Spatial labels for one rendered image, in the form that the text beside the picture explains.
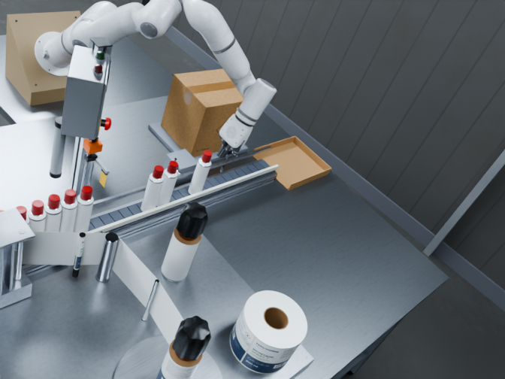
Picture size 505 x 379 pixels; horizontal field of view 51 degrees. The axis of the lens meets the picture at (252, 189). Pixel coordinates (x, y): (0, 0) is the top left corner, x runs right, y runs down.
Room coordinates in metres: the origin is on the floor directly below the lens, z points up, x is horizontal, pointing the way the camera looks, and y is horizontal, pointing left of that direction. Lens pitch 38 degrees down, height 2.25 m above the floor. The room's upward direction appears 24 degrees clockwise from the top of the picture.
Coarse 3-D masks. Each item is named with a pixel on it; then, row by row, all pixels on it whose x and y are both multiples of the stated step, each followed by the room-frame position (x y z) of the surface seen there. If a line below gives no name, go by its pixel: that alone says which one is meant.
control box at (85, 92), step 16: (80, 48) 1.25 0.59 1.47; (80, 64) 1.18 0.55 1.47; (80, 80) 1.11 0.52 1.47; (96, 80) 1.14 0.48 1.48; (80, 96) 1.12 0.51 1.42; (96, 96) 1.13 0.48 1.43; (64, 112) 1.10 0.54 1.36; (80, 112) 1.12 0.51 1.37; (96, 112) 1.13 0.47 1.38; (64, 128) 1.10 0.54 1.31; (80, 128) 1.12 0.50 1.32; (96, 128) 1.14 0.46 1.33
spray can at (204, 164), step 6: (204, 156) 1.56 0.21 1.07; (210, 156) 1.56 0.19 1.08; (198, 162) 1.55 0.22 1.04; (204, 162) 1.56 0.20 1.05; (210, 162) 1.58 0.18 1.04; (198, 168) 1.55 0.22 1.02; (204, 168) 1.55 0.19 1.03; (198, 174) 1.55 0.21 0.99; (204, 174) 1.55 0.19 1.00; (192, 180) 1.55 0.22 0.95; (198, 180) 1.55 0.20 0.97; (204, 180) 1.56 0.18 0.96; (192, 186) 1.55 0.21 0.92; (198, 186) 1.55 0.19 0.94; (192, 192) 1.55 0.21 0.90; (198, 192) 1.55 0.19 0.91
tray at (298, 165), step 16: (272, 144) 2.14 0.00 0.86; (288, 144) 2.24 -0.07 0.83; (304, 144) 2.25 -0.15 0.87; (272, 160) 2.06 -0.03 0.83; (288, 160) 2.11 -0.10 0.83; (304, 160) 2.17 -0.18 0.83; (320, 160) 2.19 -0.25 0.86; (288, 176) 1.99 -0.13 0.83; (304, 176) 2.05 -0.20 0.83; (320, 176) 2.09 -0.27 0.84
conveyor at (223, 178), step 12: (240, 168) 1.84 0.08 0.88; (252, 168) 1.87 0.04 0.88; (264, 168) 1.91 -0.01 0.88; (216, 180) 1.70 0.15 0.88; (228, 180) 1.73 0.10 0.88; (180, 192) 1.54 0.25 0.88; (216, 192) 1.63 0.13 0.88; (108, 216) 1.27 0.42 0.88; (120, 216) 1.30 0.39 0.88; (156, 216) 1.38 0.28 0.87; (96, 228) 1.20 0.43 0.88; (120, 228) 1.24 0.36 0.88
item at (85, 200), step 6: (84, 186) 1.15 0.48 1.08; (90, 186) 1.16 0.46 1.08; (84, 192) 1.13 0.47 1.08; (90, 192) 1.14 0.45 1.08; (78, 198) 1.14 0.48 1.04; (84, 198) 1.13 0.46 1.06; (90, 198) 1.15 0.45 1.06; (78, 204) 1.13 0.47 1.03; (84, 204) 1.13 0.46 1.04; (90, 204) 1.14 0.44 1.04; (78, 210) 1.12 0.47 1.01; (84, 210) 1.13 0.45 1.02; (90, 210) 1.14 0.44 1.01; (78, 216) 1.12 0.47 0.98; (84, 216) 1.13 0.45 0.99; (90, 216) 1.15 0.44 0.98; (78, 222) 1.12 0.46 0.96; (84, 222) 1.13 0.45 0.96; (78, 228) 1.12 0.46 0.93; (84, 228) 1.13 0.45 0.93
